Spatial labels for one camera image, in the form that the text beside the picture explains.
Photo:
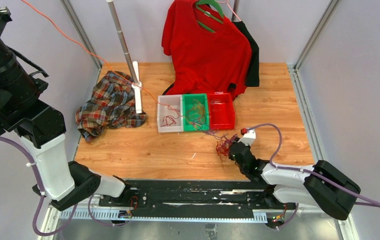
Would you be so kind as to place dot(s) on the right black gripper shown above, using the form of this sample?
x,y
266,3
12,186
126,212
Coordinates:
x,y
231,156

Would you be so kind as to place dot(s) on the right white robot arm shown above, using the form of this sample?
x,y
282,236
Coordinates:
x,y
320,185

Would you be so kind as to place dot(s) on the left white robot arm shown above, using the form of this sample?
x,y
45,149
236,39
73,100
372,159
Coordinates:
x,y
42,130

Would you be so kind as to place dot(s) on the red plastic bin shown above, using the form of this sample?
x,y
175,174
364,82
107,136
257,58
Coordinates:
x,y
221,111

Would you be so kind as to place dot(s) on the green plastic bin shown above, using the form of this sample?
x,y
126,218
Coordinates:
x,y
195,112

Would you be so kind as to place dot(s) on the black t-shirt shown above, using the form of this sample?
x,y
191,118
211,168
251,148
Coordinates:
x,y
252,76

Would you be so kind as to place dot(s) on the white plastic bin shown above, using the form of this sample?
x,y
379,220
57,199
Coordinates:
x,y
169,113

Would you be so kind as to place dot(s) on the red t-shirt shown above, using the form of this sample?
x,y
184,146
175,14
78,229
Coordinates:
x,y
208,56

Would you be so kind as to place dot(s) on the metal rack pole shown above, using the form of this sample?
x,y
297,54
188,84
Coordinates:
x,y
122,40

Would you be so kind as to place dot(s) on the plaid flannel shirt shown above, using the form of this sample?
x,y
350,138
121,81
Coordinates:
x,y
111,106

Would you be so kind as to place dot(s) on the green clothes hanger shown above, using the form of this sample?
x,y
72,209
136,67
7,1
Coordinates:
x,y
209,15

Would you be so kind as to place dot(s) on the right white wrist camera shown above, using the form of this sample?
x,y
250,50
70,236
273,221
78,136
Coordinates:
x,y
248,137

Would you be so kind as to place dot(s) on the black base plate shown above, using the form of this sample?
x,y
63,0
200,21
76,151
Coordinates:
x,y
186,199

